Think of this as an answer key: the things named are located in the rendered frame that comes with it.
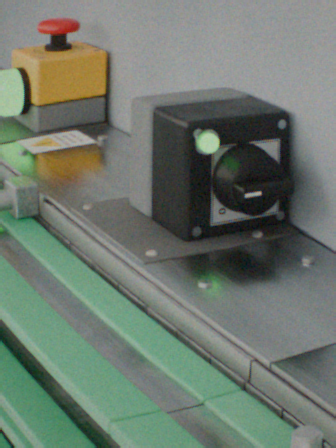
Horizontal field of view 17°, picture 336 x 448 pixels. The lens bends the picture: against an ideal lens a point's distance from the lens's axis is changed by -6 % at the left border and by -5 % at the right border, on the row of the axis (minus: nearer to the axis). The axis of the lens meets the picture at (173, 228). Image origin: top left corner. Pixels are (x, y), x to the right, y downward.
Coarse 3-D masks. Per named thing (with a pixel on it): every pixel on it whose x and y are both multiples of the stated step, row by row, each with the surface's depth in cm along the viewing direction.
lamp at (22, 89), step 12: (0, 72) 97; (12, 72) 96; (24, 72) 96; (0, 84) 96; (12, 84) 96; (24, 84) 96; (0, 96) 96; (12, 96) 96; (24, 96) 96; (0, 108) 96; (12, 108) 96; (24, 108) 97
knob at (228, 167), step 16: (240, 144) 72; (224, 160) 71; (240, 160) 71; (256, 160) 71; (272, 160) 71; (224, 176) 71; (240, 176) 70; (256, 176) 71; (272, 176) 72; (224, 192) 71; (240, 192) 70; (256, 192) 70; (272, 192) 70; (288, 192) 71; (240, 208) 71; (256, 208) 72
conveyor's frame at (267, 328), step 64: (64, 192) 82; (128, 192) 82; (128, 256) 71; (192, 256) 71; (256, 256) 71; (320, 256) 71; (192, 320) 64; (256, 320) 62; (320, 320) 62; (256, 384) 58; (320, 384) 55
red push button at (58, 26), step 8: (40, 24) 97; (48, 24) 96; (56, 24) 96; (64, 24) 96; (72, 24) 96; (80, 24) 98; (40, 32) 97; (48, 32) 96; (56, 32) 96; (64, 32) 96; (72, 32) 97; (56, 40) 97; (64, 40) 98
